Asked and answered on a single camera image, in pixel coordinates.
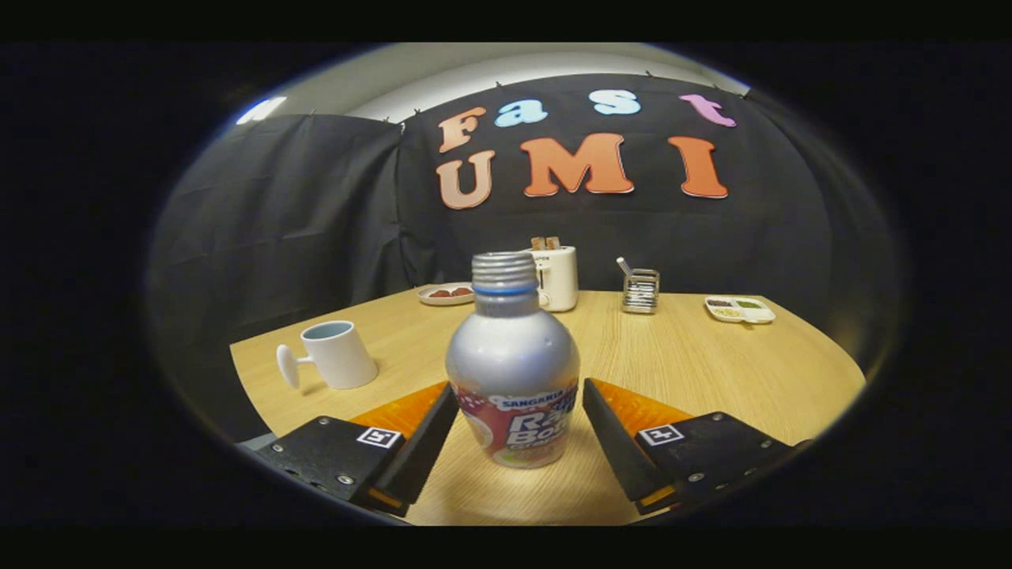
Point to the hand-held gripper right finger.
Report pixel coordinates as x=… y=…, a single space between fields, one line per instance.
x=617 y=454

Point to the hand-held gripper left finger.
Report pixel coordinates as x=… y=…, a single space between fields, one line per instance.
x=419 y=454

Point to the white cup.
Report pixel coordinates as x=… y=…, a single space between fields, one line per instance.
x=344 y=359

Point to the silver juice bottle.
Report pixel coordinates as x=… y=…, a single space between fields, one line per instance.
x=512 y=363

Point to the wooden table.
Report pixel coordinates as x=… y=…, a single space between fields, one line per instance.
x=672 y=363

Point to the white round plate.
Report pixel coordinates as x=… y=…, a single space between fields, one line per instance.
x=431 y=300

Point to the white toaster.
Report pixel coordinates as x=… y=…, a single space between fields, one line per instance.
x=560 y=280

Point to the white divided condiment dish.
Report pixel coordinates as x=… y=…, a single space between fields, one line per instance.
x=751 y=314

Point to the black backdrop cloth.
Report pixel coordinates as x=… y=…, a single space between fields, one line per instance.
x=316 y=205

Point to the ceiling light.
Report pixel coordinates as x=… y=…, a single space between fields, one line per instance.
x=261 y=111

